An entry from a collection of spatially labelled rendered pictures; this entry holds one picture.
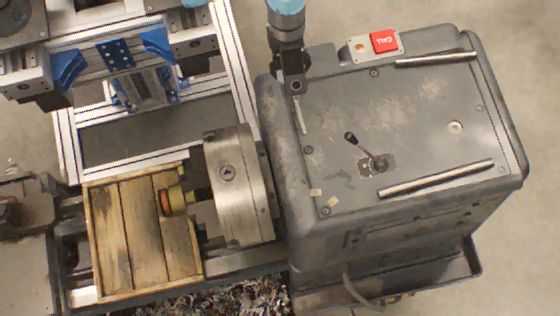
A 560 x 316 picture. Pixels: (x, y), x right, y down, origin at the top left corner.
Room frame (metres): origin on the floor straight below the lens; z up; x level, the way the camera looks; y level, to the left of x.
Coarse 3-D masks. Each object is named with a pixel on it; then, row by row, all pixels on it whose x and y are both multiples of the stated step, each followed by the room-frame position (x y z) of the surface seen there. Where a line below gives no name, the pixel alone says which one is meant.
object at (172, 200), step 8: (176, 184) 0.57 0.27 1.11; (160, 192) 0.55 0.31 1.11; (168, 192) 0.55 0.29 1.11; (176, 192) 0.54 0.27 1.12; (184, 192) 0.55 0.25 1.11; (192, 192) 0.54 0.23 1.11; (160, 200) 0.53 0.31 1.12; (168, 200) 0.53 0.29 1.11; (176, 200) 0.52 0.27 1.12; (184, 200) 0.52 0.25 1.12; (192, 200) 0.52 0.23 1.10; (168, 208) 0.51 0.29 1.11; (176, 208) 0.51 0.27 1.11; (184, 208) 0.50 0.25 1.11; (168, 216) 0.50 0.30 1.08; (176, 216) 0.50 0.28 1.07
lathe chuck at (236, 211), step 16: (224, 128) 0.69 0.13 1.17; (208, 144) 0.63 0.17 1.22; (224, 144) 0.62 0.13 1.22; (208, 160) 0.58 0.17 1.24; (224, 160) 0.57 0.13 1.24; (240, 160) 0.57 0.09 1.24; (240, 176) 0.53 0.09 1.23; (224, 192) 0.50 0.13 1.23; (240, 192) 0.50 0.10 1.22; (224, 208) 0.46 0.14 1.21; (240, 208) 0.46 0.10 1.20; (224, 224) 0.43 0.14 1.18; (240, 224) 0.43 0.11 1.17; (256, 224) 0.43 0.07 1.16; (240, 240) 0.41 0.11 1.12; (256, 240) 0.41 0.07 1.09
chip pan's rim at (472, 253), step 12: (144, 168) 0.82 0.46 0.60; (72, 192) 0.77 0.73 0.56; (468, 240) 0.47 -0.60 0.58; (468, 252) 0.44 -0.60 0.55; (420, 264) 0.41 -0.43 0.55; (480, 264) 0.39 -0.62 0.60; (372, 276) 0.39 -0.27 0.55; (468, 276) 0.35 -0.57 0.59; (324, 288) 0.37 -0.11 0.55; (420, 288) 0.33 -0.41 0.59; (432, 288) 0.33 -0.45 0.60; (372, 300) 0.31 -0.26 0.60; (312, 312) 0.29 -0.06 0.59; (324, 312) 0.29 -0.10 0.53
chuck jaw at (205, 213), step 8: (208, 200) 0.52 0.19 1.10; (192, 208) 0.50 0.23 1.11; (200, 208) 0.50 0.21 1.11; (208, 208) 0.50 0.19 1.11; (192, 216) 0.48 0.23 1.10; (200, 216) 0.48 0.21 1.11; (208, 216) 0.48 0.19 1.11; (216, 216) 0.47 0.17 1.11; (200, 224) 0.46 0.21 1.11; (208, 224) 0.45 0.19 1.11; (216, 224) 0.45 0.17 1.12; (208, 232) 0.43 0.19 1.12; (216, 232) 0.43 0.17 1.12; (216, 240) 0.42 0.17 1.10; (224, 240) 0.42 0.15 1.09; (232, 240) 0.41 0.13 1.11
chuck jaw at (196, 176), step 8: (208, 136) 0.66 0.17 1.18; (200, 144) 0.65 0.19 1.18; (192, 152) 0.62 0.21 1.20; (200, 152) 0.62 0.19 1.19; (192, 160) 0.60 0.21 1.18; (200, 160) 0.60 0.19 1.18; (192, 168) 0.59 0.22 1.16; (200, 168) 0.59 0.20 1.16; (184, 176) 0.58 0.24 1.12; (192, 176) 0.57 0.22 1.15; (200, 176) 0.57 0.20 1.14; (208, 176) 0.57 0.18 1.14; (184, 184) 0.56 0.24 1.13; (192, 184) 0.56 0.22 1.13; (200, 184) 0.56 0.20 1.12; (208, 184) 0.56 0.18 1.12
